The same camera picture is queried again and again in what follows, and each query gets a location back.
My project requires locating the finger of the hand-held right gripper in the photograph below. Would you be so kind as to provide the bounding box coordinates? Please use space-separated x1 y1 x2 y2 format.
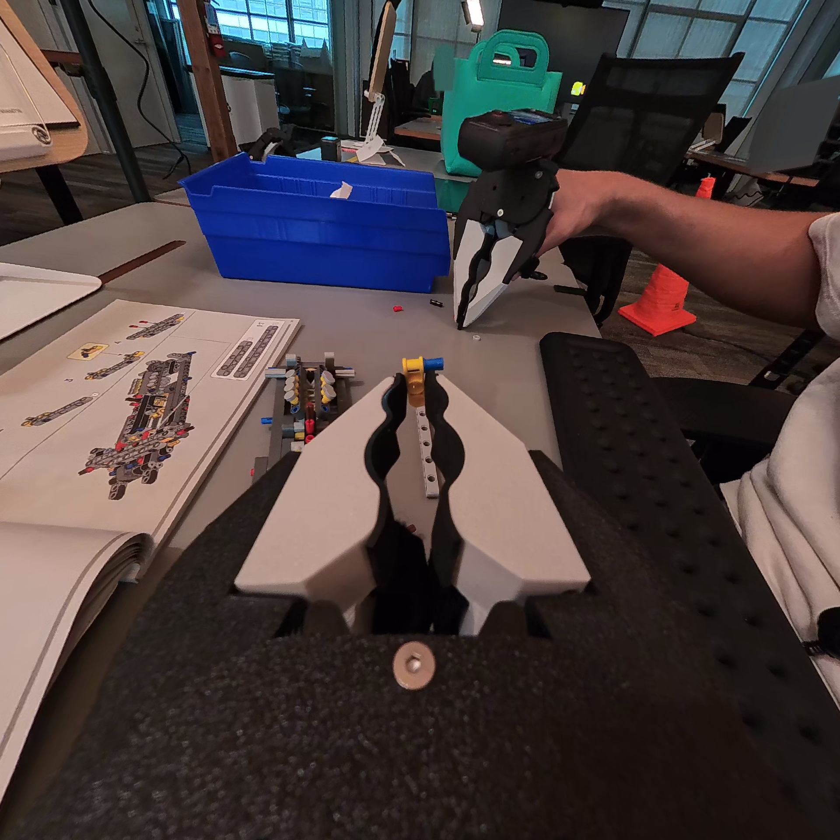
453 219 490 331
461 236 528 326

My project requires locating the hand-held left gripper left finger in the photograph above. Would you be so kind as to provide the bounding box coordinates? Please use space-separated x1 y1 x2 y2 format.
233 375 406 634

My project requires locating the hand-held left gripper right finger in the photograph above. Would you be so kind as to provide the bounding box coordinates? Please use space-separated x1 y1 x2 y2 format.
428 375 593 638

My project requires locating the long grey lego beam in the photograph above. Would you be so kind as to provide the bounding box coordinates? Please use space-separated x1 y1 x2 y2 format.
415 407 440 498

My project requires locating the lego car chassis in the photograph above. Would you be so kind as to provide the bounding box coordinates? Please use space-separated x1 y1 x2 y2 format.
250 353 359 483

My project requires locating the lego instruction booklet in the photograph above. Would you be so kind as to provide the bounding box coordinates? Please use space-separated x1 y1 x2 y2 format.
0 300 302 797

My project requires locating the green bag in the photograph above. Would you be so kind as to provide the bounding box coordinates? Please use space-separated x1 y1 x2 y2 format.
442 31 563 213

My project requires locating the black dimpled foam mat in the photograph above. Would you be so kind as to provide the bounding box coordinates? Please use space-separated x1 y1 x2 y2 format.
540 331 840 840

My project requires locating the blue plastic bin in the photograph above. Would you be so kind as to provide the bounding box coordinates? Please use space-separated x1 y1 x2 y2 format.
180 152 453 293

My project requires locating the black office chair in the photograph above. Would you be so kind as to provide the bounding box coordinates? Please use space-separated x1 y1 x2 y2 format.
558 53 744 316

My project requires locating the black desk lamp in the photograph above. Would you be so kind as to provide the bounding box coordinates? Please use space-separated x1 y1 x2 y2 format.
359 0 406 164

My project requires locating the brown office desk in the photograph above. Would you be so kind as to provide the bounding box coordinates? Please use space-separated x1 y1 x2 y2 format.
686 152 800 188

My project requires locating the white cabinet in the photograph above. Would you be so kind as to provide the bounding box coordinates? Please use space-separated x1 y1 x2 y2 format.
218 69 280 148

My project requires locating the person's white t-shirt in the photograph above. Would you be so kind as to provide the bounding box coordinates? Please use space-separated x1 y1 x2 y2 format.
720 213 840 710

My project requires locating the grey monitor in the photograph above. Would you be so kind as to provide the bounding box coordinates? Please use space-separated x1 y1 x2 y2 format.
750 74 840 175

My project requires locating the black metal pole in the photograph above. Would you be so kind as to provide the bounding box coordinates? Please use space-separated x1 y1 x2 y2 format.
61 0 154 204

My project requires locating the wood-edged white board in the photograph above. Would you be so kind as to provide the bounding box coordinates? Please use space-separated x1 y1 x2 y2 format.
0 15 88 175

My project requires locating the dark wall monitor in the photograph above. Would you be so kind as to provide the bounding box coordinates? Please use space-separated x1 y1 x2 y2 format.
497 0 631 72

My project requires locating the black curved handle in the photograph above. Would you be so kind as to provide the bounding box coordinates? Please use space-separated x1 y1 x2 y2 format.
246 127 297 161

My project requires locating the wooden post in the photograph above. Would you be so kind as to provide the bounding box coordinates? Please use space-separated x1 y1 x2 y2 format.
177 0 238 161

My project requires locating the black clip with cord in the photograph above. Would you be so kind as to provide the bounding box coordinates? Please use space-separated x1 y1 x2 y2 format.
803 606 840 655

